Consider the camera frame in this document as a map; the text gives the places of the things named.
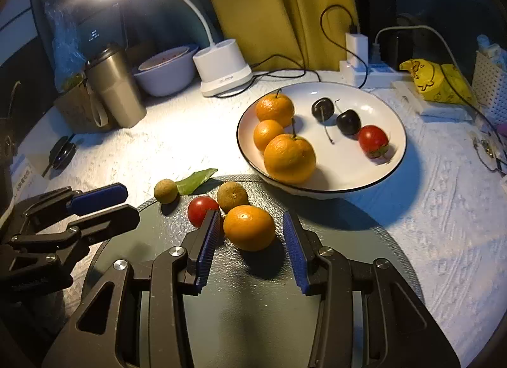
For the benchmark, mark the dark cherry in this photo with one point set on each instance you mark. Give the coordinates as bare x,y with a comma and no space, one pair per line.
321,110
348,122

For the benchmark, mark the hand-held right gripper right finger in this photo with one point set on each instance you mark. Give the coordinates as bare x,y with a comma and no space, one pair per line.
295,249

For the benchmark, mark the white plate with dark rim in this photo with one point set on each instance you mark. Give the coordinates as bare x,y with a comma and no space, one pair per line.
356,170

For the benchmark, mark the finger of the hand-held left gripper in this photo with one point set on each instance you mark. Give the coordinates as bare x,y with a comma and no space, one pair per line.
99,196
111,219

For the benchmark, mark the green leaf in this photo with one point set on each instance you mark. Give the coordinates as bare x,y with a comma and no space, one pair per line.
196,180

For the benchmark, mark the flat white box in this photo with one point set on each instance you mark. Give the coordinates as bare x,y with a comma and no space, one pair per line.
435,108

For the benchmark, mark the white power strip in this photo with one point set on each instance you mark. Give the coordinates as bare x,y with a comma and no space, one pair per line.
380,73

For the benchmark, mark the white perforated basket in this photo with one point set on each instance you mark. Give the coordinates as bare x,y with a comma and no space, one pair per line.
491,83

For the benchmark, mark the large orange tangerine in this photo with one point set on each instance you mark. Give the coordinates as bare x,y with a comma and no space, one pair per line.
289,160

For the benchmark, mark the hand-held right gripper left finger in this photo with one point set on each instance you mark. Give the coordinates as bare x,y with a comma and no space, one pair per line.
208,249

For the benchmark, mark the white charger plug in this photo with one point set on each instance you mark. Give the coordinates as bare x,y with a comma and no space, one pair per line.
356,47

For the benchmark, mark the yellow curtain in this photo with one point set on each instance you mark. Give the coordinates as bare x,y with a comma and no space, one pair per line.
277,3

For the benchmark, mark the white desk lamp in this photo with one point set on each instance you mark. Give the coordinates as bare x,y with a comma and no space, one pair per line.
222,63

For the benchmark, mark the pale purple bowl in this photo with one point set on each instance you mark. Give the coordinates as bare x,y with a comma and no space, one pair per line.
166,79

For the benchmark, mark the small brown longan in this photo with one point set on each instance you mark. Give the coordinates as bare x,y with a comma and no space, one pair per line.
165,190

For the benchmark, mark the grey metal tumbler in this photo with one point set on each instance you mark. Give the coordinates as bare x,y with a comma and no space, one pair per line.
115,91

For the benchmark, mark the large brown longan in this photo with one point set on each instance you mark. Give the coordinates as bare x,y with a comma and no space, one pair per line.
231,196

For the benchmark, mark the white printed card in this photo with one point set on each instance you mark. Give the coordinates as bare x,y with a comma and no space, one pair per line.
23,178

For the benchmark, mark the red cherry tomato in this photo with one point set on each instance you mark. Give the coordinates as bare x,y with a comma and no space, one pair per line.
372,139
200,209

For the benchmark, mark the white bowl with food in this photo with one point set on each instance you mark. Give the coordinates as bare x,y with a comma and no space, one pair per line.
164,58

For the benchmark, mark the blue plastic bag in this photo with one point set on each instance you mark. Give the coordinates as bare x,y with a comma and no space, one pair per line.
65,55

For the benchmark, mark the small orange tangerine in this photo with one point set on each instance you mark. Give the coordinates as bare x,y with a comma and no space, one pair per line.
266,134

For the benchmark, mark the black power adapter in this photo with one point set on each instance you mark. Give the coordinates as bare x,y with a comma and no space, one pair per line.
396,49

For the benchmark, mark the brown cardboard box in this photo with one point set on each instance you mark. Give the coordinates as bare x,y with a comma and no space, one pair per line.
75,108

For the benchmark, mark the black round case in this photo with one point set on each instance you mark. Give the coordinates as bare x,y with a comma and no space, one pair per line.
63,154

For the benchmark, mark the dark green box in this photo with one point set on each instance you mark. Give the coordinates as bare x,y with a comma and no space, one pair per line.
103,31

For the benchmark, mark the yellow snack bag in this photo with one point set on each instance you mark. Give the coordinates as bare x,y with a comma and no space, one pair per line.
427,79

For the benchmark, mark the grey purple curtain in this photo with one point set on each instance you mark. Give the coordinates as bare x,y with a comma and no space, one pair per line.
170,15

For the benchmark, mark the round grey placemat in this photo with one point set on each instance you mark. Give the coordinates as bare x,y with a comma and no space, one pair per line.
245,312

